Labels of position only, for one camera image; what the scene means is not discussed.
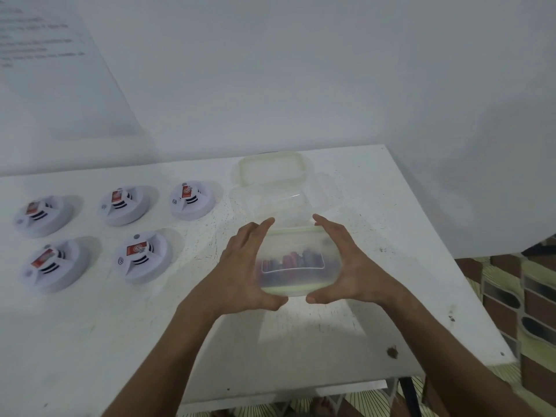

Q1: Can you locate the clear plastic container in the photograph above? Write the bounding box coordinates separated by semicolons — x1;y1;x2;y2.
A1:
229;171;342;234

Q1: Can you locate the yellowish translucent container lid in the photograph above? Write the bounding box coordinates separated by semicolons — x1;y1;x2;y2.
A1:
237;152;308;188

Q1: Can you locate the white printed paper sheet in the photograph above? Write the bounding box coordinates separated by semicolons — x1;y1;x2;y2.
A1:
0;0;145;140

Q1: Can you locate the person's left hand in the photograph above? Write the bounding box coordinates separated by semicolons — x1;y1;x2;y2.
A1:
216;217;290;325

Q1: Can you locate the person's right hand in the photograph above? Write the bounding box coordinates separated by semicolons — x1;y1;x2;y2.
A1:
306;213;394;310

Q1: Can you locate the person's left forearm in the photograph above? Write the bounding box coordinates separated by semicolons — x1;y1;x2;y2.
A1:
101;295;231;417

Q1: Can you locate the person's right forearm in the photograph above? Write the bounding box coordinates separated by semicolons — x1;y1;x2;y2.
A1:
377;282;546;417

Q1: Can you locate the translucent plastic container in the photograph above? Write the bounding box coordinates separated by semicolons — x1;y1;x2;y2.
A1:
256;225;345;298

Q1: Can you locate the white round smoke detector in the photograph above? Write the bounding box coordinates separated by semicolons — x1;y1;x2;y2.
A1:
12;195;74;239
19;240;90;294
100;185;152;226
115;232;171;285
170;182;217;221

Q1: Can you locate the pile of coloured batteries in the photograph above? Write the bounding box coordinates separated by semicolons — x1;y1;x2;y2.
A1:
261;250;325;288

